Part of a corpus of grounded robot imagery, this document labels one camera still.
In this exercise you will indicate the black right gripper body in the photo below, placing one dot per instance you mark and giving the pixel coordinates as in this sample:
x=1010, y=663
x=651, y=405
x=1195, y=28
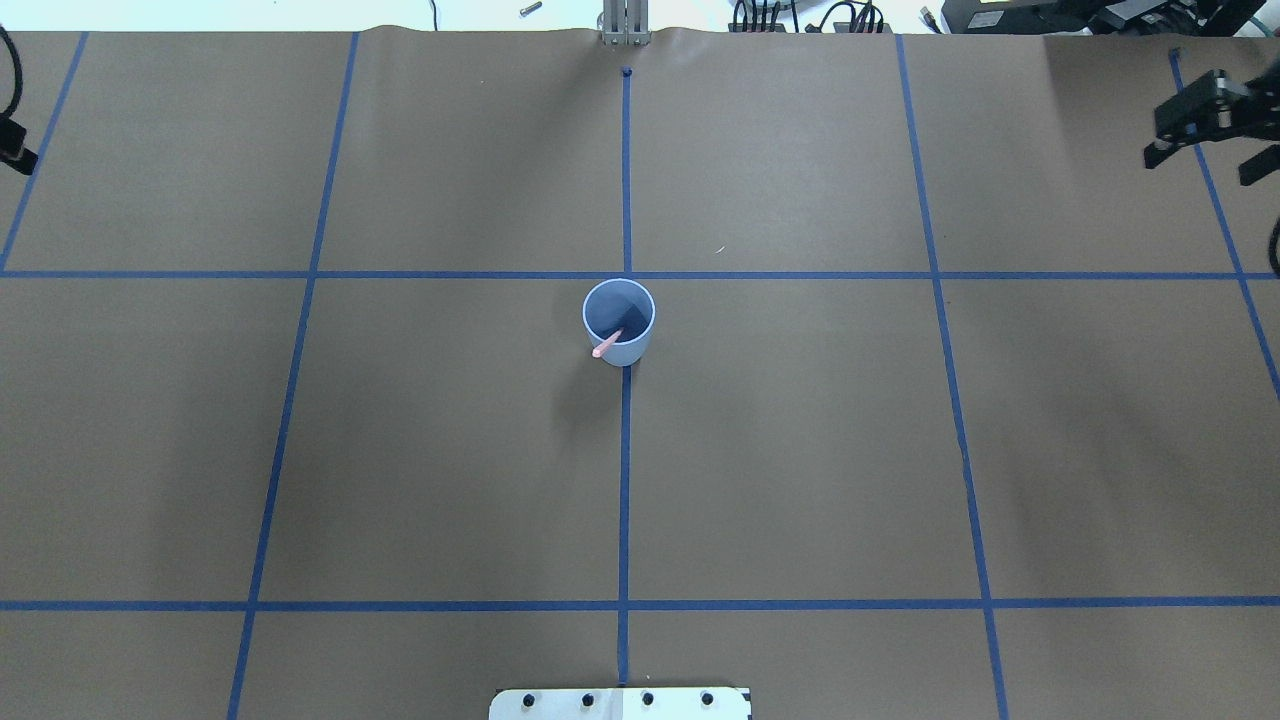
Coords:
x=1208, y=112

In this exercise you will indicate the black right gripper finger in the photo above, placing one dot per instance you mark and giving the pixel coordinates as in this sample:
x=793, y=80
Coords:
x=1159, y=150
x=1260, y=166

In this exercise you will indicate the pink chopstick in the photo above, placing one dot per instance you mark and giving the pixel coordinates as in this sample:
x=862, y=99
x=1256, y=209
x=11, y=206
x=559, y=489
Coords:
x=603, y=347

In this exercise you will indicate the second robot arm left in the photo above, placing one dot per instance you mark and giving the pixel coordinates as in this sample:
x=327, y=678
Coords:
x=12, y=140

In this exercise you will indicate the black laptop on stand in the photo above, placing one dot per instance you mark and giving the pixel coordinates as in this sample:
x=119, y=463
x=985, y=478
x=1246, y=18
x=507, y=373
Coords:
x=1128, y=18

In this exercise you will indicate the brown paper table mat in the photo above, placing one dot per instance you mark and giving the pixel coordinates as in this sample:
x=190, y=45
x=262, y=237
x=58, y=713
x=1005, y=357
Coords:
x=952, y=410

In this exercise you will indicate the black orange usb hub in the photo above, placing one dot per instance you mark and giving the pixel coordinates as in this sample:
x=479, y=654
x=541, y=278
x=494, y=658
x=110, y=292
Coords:
x=764, y=17

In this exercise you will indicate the aluminium frame post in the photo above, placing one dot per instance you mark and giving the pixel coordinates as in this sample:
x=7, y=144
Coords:
x=625, y=23

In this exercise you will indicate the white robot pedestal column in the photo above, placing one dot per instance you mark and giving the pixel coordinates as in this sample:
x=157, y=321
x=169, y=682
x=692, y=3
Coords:
x=672, y=702

